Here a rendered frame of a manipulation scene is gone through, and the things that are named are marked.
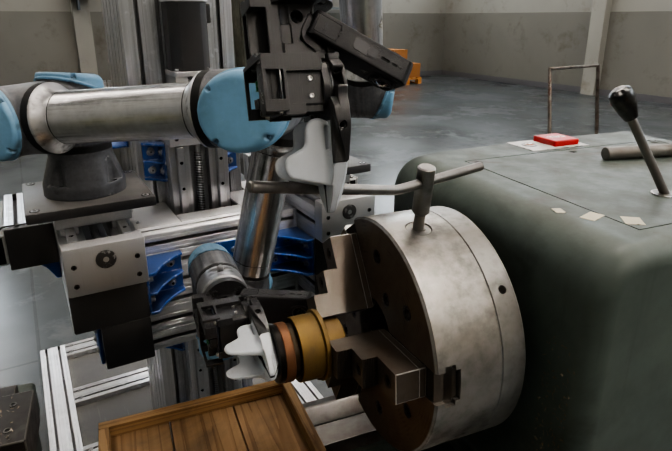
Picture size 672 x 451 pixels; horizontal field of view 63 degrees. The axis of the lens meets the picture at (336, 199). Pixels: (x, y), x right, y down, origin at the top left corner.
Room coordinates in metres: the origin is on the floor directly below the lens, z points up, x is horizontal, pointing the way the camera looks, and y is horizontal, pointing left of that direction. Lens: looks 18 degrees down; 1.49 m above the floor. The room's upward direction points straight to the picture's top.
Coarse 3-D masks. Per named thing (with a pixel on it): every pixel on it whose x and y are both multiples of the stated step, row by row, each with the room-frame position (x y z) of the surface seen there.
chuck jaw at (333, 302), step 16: (336, 240) 0.70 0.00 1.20; (352, 240) 0.70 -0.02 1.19; (336, 256) 0.68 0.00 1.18; (352, 256) 0.69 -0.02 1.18; (336, 272) 0.67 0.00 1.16; (352, 272) 0.68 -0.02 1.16; (320, 288) 0.68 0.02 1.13; (336, 288) 0.66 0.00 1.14; (352, 288) 0.66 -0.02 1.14; (368, 288) 0.67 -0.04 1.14; (320, 304) 0.64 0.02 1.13; (336, 304) 0.64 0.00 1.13; (352, 304) 0.65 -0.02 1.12; (368, 304) 0.66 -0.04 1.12
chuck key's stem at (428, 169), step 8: (424, 168) 0.63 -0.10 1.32; (432, 168) 0.63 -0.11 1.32; (416, 176) 0.63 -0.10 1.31; (424, 176) 0.62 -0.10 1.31; (432, 176) 0.62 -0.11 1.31; (424, 184) 0.62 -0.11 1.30; (432, 184) 0.63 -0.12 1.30; (416, 192) 0.63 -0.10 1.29; (424, 192) 0.63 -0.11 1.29; (416, 200) 0.63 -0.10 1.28; (424, 200) 0.63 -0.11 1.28; (416, 208) 0.63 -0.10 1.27; (424, 208) 0.63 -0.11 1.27; (416, 216) 0.64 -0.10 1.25; (424, 216) 0.64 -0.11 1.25; (416, 224) 0.64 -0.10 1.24; (424, 224) 0.64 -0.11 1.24
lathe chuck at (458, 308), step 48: (384, 240) 0.63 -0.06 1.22; (432, 240) 0.62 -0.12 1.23; (384, 288) 0.63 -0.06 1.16; (432, 288) 0.56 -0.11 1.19; (480, 288) 0.58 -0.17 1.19; (432, 336) 0.53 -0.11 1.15; (480, 336) 0.54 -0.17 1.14; (480, 384) 0.53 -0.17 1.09; (384, 432) 0.62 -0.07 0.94; (432, 432) 0.52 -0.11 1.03
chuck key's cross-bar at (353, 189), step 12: (456, 168) 0.67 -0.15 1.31; (468, 168) 0.67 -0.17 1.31; (480, 168) 0.68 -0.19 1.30; (444, 180) 0.65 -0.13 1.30; (252, 192) 0.49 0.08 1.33; (264, 192) 0.50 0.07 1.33; (276, 192) 0.51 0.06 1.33; (288, 192) 0.52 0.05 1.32; (300, 192) 0.52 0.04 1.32; (312, 192) 0.53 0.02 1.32; (348, 192) 0.56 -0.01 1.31; (360, 192) 0.57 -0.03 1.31; (372, 192) 0.58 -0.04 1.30; (384, 192) 0.59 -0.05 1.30; (396, 192) 0.60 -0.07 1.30
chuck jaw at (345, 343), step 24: (360, 336) 0.61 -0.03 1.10; (384, 336) 0.60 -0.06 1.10; (336, 360) 0.57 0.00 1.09; (360, 360) 0.55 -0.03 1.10; (384, 360) 0.55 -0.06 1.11; (408, 360) 0.55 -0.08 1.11; (360, 384) 0.55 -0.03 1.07; (384, 384) 0.54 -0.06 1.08; (408, 384) 0.52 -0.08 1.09; (432, 384) 0.52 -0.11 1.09
